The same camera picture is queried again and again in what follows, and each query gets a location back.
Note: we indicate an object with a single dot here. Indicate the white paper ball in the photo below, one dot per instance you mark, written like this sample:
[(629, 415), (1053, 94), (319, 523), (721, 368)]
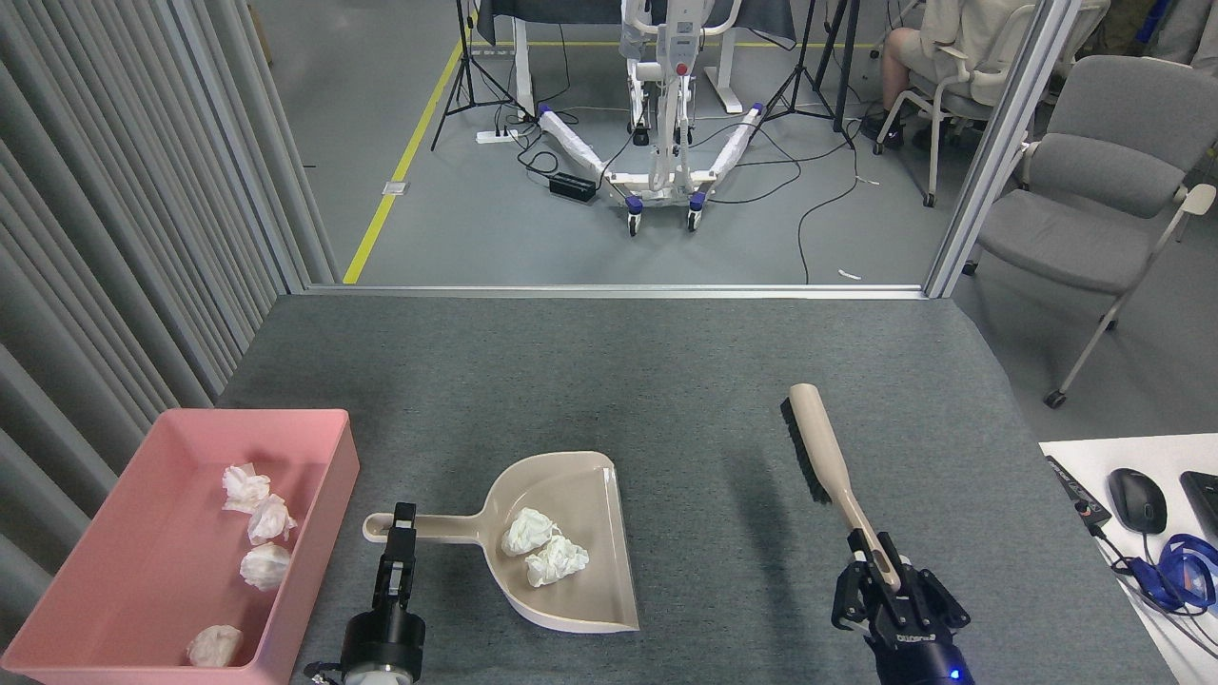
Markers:
[(245, 487), (530, 531), (557, 561), (265, 565), (214, 646), (271, 519)]

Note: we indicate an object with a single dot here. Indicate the beige brush with black bristles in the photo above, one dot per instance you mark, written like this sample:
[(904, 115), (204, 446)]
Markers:
[(823, 447)]

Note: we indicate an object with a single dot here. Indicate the beige plastic dustpan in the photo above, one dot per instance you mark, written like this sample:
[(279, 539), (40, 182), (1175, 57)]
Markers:
[(590, 599)]

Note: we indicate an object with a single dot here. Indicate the silver post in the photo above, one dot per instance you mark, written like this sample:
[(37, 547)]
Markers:
[(999, 143)]

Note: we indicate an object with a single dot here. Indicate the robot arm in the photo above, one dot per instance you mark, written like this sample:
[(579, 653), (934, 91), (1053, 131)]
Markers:
[(381, 681)]

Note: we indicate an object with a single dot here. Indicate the person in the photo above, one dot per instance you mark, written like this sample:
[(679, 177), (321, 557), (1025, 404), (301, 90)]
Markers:
[(1180, 29)]

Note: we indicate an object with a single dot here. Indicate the black computer mouse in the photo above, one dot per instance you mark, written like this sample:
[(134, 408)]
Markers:
[(1137, 499)]

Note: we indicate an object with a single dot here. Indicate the white stand on wheels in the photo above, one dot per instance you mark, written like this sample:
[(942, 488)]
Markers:
[(661, 114)]

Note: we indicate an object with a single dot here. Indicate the black flat device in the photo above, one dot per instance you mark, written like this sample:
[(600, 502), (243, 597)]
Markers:
[(1080, 495)]

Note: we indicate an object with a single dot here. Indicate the white power strip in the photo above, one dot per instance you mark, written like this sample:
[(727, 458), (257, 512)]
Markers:
[(497, 136)]

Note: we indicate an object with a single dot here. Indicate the grey ribbed partition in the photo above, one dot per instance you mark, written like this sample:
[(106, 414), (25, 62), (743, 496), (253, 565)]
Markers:
[(114, 238)]

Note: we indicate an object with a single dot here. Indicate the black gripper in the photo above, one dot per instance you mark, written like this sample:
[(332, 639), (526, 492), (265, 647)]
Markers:
[(918, 652), (383, 642)]

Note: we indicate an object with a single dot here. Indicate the pink plastic bin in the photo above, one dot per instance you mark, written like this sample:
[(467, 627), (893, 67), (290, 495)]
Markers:
[(143, 533)]

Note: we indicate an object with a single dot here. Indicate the black tripod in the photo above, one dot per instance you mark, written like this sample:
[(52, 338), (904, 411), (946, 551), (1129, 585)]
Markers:
[(804, 76), (466, 67)]

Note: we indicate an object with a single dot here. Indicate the grey padded chair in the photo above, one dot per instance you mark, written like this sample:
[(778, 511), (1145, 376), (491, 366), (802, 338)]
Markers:
[(1075, 228)]

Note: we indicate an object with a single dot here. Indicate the white office chair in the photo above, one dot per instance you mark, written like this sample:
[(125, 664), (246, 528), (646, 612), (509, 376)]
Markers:
[(952, 95)]

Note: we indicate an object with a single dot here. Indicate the silver table edge rail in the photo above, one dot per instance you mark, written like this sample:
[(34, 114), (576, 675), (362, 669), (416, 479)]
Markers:
[(618, 292)]

